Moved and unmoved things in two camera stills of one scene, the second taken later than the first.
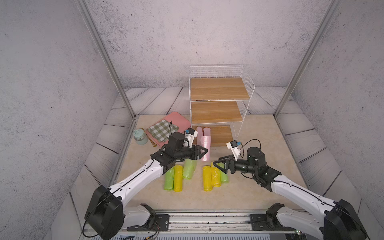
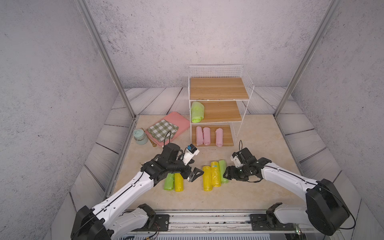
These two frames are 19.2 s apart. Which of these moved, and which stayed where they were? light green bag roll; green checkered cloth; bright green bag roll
Moved: light green bag roll
Stayed: bright green bag roll; green checkered cloth
